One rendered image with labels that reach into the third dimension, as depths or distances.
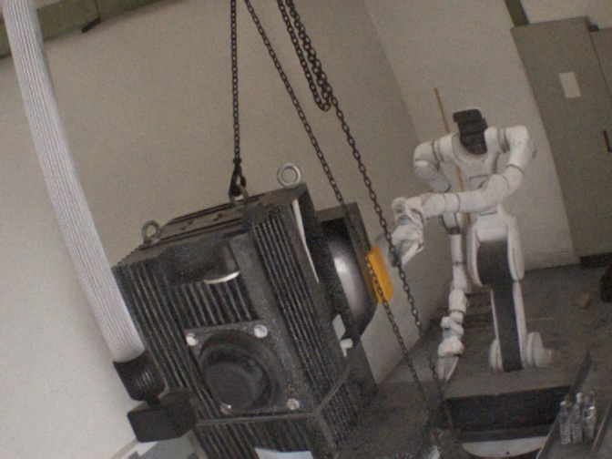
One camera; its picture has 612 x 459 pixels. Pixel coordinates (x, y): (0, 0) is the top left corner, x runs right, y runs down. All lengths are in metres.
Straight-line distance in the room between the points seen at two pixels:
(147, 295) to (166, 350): 0.18
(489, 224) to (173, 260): 1.23
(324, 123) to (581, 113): 1.68
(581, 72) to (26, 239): 3.36
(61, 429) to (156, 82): 1.72
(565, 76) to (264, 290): 3.03
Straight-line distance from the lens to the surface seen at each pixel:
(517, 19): 4.73
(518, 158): 2.64
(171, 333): 2.16
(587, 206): 4.81
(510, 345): 2.96
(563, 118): 4.66
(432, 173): 2.90
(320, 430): 2.12
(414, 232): 2.13
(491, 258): 2.81
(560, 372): 2.68
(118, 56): 3.41
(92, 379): 3.09
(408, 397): 2.39
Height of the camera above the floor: 2.05
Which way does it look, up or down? 15 degrees down
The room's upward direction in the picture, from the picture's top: 20 degrees counter-clockwise
